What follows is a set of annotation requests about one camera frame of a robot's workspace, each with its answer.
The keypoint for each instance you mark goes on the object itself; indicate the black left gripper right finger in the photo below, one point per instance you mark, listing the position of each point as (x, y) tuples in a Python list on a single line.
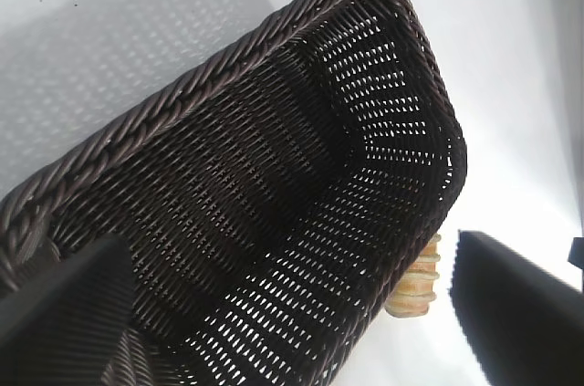
[(524, 326)]

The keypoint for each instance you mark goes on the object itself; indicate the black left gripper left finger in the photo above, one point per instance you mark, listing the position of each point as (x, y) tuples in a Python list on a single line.
[(55, 336)]

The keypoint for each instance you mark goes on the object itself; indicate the long striped bread roll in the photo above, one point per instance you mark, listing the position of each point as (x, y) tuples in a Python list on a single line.
[(413, 285)]

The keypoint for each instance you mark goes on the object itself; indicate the dark brown wicker basket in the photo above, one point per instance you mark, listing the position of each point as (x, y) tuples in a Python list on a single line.
[(228, 176)]

